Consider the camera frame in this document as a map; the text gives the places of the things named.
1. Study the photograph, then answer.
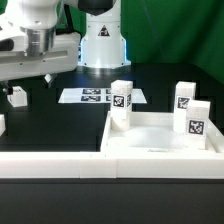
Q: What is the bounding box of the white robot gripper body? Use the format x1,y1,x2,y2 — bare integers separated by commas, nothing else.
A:
0,19,82,82

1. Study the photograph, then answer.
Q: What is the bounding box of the white square table top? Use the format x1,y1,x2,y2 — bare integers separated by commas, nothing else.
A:
100,110,224,154

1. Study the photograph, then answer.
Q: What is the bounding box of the white sheet with tag markers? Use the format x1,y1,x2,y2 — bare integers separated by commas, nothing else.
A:
58,88,148,104

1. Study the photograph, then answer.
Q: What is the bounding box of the white U-shaped obstacle fence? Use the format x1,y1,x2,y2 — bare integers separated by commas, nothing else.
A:
0,123,224,179

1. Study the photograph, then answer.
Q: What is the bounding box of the black cable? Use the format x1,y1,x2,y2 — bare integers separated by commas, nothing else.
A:
56,4,82,36

